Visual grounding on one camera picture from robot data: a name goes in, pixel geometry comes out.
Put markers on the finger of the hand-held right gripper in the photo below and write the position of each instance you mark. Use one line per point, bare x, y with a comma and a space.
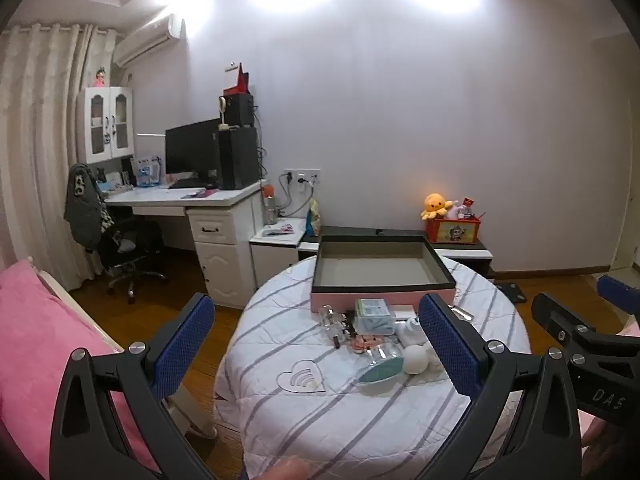
555, 317
617, 292

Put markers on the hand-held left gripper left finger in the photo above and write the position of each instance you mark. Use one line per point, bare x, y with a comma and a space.
187, 340

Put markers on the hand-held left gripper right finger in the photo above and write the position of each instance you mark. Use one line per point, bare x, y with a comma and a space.
447, 342

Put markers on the white round ball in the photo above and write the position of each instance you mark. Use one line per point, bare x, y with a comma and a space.
416, 360

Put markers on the white cup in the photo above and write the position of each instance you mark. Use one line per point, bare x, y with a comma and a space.
411, 332

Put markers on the clear plastic case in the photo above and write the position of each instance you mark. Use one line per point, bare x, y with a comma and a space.
382, 371

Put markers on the green packet box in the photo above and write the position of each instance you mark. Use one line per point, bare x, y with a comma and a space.
372, 316

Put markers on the pink block figure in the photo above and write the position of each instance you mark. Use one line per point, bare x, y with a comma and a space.
366, 345

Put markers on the pink cardboard box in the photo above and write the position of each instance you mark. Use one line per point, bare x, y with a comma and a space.
380, 260

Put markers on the clear plastic container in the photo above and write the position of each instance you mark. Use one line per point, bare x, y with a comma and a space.
327, 317

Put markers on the person's right hand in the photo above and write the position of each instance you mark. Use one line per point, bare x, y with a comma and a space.
595, 435

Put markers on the black floor scale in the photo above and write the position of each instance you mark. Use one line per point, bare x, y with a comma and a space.
512, 292

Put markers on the white charger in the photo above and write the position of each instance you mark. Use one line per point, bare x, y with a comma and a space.
404, 314

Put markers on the low black bench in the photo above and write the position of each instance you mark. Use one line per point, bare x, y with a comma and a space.
475, 252

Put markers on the black office chair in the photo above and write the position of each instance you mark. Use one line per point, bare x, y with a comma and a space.
135, 245

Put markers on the red toy box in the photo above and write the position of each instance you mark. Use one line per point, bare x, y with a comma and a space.
452, 232

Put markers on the white bedside cabinet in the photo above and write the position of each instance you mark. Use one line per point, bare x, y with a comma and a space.
277, 255

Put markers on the pink plush toy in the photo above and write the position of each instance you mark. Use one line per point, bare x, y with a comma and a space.
455, 211

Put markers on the round table with striped cloth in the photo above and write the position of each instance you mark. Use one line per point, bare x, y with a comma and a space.
300, 410

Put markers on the orange octopus plush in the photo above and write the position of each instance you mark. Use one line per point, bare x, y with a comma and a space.
434, 205

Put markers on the pink blanket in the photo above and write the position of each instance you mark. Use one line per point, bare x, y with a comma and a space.
45, 340

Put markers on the colourful flat packet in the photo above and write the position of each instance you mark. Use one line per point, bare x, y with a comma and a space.
278, 230

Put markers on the white desk with drawers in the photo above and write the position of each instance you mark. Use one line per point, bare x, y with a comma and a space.
220, 199

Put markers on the bottle with orange cap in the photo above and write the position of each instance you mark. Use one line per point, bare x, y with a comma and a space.
270, 207

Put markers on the black keyboard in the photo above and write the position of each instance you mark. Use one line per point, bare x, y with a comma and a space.
187, 183

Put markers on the grey jacket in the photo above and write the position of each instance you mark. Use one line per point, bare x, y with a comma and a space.
85, 205

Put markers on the blue snack bag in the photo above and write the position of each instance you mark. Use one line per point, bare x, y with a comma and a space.
313, 220

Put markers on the blue and white box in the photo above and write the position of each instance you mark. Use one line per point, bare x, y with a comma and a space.
147, 170

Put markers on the black computer tower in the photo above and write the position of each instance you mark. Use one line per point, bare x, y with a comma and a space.
240, 157

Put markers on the black computer monitor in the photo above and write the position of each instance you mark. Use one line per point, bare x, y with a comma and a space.
192, 150

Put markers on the white power outlet strip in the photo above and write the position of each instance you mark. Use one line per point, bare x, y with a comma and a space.
302, 177

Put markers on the cream round stand ornament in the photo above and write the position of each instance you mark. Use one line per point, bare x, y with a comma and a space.
223, 110

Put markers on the black speaker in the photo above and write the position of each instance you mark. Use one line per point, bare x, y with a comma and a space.
241, 110

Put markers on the cream curtain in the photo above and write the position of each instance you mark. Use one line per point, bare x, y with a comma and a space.
35, 135

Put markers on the red gift box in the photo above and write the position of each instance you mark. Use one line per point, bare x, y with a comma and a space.
239, 82

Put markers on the small pink doll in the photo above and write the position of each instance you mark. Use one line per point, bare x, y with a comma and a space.
101, 78

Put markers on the white air conditioner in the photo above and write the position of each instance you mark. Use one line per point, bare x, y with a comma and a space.
145, 40

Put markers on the white bed frame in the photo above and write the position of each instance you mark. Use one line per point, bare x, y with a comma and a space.
195, 410

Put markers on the white wall cabinet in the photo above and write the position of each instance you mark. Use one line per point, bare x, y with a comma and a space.
106, 125

